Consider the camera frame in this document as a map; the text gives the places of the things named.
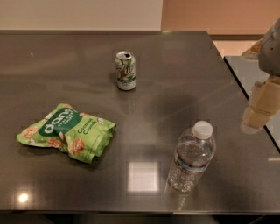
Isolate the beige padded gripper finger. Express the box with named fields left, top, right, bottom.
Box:
left=241, top=76, right=280, bottom=134
left=241, top=39, right=263, bottom=59

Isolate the clear plastic water bottle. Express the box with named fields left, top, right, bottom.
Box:
left=167, top=121, right=216, bottom=193

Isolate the grey side table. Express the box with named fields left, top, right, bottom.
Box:
left=224, top=56, right=280, bottom=148

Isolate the white green soda can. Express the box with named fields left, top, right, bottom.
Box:
left=115, top=51, right=136, bottom=91

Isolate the green coconut crunch snack bag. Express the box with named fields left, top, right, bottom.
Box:
left=17, top=103, right=116, bottom=164

